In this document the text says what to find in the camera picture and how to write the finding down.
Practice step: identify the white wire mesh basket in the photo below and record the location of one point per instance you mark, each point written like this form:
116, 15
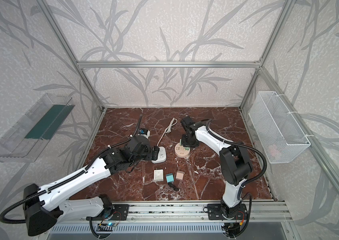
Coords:
280, 135

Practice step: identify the clear plastic wall bin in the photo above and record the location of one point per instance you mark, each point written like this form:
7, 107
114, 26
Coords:
26, 140

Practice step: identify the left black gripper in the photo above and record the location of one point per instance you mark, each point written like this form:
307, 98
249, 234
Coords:
144, 147

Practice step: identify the white square power strip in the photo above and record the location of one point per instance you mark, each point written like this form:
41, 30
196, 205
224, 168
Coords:
162, 156

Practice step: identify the pink plug adapter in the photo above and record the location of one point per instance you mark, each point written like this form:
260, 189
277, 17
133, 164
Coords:
179, 175

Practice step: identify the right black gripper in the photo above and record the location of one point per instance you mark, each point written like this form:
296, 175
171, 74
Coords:
186, 141

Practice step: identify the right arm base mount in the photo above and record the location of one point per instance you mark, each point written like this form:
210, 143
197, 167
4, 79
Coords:
222, 212

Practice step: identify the pink round power strip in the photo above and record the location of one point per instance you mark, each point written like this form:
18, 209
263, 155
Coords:
180, 153

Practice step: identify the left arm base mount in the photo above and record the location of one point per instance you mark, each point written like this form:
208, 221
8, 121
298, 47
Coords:
118, 212

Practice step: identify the white square plug adapter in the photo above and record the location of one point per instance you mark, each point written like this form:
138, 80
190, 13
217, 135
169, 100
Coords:
158, 175

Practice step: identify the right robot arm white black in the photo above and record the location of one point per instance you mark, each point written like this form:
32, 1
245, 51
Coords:
235, 163

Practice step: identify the aluminium front rail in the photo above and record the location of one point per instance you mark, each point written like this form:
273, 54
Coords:
172, 212

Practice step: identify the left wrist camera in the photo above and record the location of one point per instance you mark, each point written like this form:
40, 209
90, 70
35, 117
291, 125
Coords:
144, 132

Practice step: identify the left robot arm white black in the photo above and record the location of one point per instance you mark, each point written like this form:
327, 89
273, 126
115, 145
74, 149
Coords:
43, 207

